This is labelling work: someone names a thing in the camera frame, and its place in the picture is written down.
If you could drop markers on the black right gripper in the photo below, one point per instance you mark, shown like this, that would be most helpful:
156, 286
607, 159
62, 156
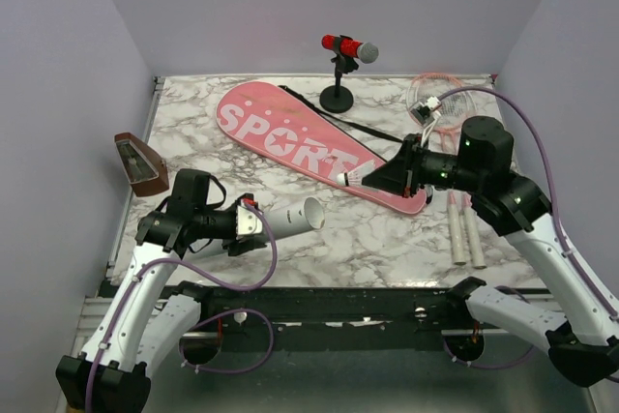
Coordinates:
402, 173

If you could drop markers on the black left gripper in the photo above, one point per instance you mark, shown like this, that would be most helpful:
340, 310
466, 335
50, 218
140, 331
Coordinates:
236, 249

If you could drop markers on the white shuttlecock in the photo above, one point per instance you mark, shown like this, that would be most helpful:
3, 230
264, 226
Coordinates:
354, 177

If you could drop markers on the white shuttlecock tube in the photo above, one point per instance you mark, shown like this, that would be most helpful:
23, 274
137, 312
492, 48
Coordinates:
304, 216

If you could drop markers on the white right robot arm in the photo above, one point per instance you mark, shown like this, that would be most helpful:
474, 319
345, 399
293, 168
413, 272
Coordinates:
581, 339

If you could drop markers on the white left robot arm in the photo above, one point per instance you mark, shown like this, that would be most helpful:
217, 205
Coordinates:
114, 370

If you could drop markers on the black microphone stand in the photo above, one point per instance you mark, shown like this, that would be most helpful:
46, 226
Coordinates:
337, 98

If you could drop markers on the brown wooden metronome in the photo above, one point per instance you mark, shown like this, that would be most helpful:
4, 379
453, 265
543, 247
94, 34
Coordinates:
145, 169

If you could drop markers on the pink racket bag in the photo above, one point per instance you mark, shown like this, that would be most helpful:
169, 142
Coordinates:
269, 121

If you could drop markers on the red microphone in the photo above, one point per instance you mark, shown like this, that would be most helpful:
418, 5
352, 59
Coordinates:
345, 46

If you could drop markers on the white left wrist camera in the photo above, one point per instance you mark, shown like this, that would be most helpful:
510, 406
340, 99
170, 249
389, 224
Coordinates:
248, 223

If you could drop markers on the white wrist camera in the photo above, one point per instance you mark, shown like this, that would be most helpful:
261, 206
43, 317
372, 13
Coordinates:
426, 112
248, 223

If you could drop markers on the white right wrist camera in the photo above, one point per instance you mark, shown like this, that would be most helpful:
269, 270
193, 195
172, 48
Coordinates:
426, 112

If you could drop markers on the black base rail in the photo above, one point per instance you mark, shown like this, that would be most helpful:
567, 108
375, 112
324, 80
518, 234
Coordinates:
204, 321

